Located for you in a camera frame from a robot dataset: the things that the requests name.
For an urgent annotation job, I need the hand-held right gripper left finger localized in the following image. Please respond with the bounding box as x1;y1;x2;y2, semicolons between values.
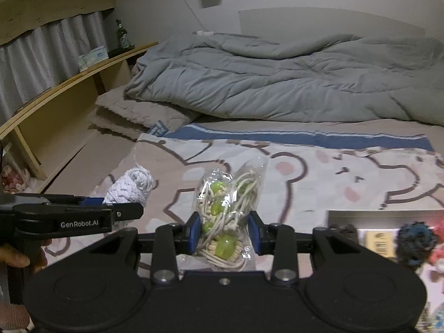
87;214;202;282

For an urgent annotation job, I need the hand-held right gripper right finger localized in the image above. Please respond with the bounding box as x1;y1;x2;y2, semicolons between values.
248;211;361;281

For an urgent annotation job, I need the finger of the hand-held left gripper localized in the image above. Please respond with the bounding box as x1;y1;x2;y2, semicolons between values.
111;202;145;221
43;194;105;206

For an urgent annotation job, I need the white crochet yarn bundle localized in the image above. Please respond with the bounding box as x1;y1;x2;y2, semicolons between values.
103;167;155;206

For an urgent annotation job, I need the plastic bag of green beads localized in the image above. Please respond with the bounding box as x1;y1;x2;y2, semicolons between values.
193;157;270;272

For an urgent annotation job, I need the white cardboard box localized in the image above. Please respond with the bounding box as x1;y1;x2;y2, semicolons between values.
327;209;444;333

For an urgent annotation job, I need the dark purple knitted ornament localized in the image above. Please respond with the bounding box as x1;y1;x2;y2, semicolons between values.
396;221;438;268

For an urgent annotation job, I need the person's left forearm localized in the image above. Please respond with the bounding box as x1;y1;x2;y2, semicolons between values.
0;300;34;332

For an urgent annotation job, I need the person's left hand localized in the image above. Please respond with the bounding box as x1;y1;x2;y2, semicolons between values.
0;239;53;274

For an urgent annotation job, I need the pink floral bundle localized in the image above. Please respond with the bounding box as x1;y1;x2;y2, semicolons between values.
1;166;31;194

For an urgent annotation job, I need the cartoon bear printed blanket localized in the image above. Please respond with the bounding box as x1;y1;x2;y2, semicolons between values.
43;121;444;285

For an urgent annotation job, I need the wooden bedside shelf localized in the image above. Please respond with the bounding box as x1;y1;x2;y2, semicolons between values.
0;41;159;190

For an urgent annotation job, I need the beige folded blanket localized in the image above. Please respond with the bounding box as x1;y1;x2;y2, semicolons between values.
86;86;202;140

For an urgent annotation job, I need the gold foil packet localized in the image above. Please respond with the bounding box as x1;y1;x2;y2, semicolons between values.
360;231;397;259

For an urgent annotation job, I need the tissue box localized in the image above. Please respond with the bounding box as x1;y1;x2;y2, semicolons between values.
78;46;109;71

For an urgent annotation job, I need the grey curtain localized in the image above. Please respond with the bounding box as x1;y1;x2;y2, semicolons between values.
0;10;116;120

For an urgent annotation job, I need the grey duvet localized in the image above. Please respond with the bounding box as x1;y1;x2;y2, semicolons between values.
124;32;444;127

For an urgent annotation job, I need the green glass bottle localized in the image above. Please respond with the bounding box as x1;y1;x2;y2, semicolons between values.
114;18;137;51

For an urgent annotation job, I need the pink fluffy item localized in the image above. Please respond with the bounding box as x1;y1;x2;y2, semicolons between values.
419;246;444;280

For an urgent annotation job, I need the wooden board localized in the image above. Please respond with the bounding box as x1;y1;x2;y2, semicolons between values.
0;0;116;46

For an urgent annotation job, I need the white headboard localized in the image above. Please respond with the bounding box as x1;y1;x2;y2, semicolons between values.
238;7;427;39

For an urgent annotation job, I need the white charger cable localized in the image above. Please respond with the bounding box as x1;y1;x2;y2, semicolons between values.
178;0;215;37

